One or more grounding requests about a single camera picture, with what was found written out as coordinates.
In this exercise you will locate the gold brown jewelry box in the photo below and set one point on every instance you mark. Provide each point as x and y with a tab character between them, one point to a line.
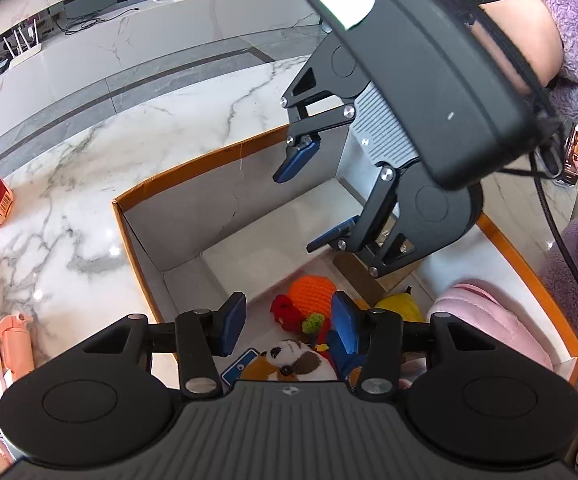
371	290

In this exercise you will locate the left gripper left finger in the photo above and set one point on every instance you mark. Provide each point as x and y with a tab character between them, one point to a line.
202	334

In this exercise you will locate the orange red crochet toy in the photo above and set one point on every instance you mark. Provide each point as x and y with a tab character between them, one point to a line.
305	309

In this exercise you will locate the yellow tape measure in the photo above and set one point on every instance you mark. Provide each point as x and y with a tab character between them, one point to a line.
404	304

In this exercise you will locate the pink folding comb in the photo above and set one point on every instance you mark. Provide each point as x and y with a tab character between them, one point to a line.
16	351

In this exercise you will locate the smartphone on stand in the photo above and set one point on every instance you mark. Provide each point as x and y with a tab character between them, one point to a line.
570	174

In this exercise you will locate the pink pouch with carabiner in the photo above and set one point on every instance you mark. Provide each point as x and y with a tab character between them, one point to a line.
477	307

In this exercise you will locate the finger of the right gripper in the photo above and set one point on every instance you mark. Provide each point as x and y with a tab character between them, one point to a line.
300	150
331	237

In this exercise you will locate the brown raccoon sailor plush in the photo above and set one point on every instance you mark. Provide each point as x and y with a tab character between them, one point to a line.
290	360

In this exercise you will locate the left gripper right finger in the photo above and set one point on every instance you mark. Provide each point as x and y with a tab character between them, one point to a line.
374	335

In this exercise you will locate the white pink-striped plush toy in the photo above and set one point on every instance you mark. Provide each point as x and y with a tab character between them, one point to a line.
413	365

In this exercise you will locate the orange cardboard storage box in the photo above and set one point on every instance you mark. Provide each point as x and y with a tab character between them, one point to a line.
167	221

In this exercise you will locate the white rectangular box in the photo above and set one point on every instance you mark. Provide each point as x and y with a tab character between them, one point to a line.
269	250

